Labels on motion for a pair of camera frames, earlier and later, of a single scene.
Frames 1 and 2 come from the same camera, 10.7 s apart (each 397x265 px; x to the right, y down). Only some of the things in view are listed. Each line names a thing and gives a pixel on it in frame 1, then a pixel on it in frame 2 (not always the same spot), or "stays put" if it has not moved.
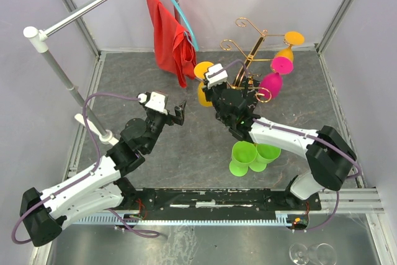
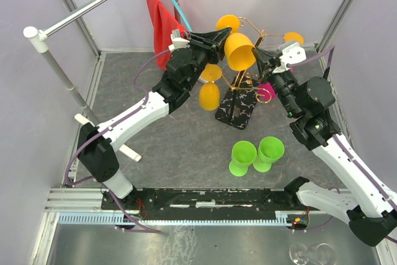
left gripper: (179, 117) -> (216, 52)
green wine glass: (243, 154) stays put
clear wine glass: (322, 254) stays put
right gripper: (208, 90) -> (262, 56)
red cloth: (175, 50) stays put
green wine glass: (265, 153) stays put
